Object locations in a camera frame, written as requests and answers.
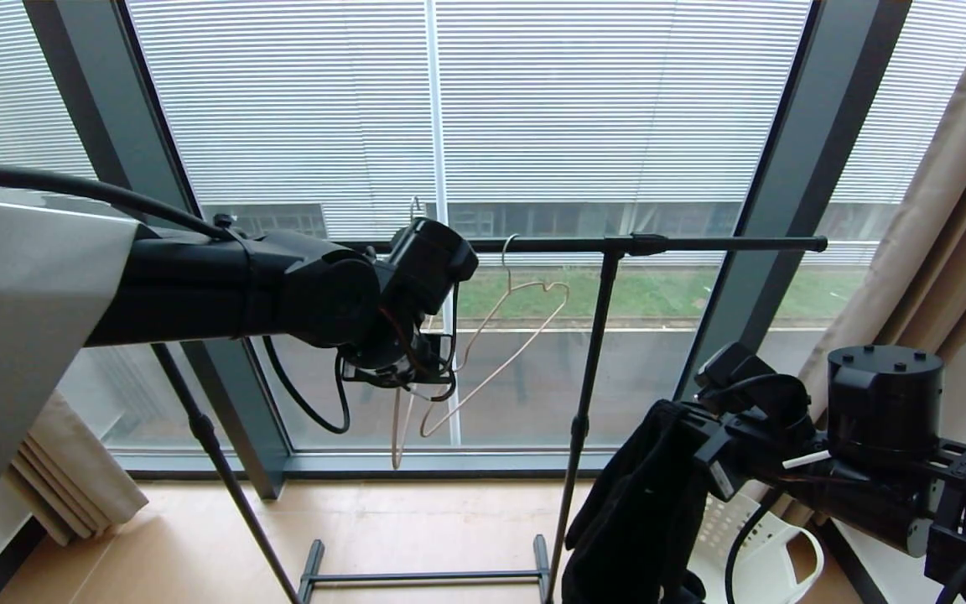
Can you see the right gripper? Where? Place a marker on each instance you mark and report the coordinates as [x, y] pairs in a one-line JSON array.
[[726, 461]]

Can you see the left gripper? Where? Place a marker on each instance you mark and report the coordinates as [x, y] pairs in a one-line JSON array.
[[403, 361]]

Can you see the pink clothes hanger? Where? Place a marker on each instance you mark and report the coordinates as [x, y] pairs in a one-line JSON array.
[[397, 436], [505, 268]]

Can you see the black shorts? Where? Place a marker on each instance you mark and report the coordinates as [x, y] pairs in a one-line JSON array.
[[642, 520]]

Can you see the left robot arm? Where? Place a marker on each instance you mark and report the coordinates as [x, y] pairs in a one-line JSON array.
[[198, 285]]

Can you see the white laundry basket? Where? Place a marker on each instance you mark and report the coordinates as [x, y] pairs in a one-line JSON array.
[[772, 554]]

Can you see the black clothes rack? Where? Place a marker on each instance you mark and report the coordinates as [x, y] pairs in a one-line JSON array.
[[701, 244]]

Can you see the beige curtain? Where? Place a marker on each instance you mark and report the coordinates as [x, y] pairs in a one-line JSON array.
[[936, 252], [72, 478]]

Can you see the window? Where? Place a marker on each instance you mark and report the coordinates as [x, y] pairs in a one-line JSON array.
[[575, 101]]

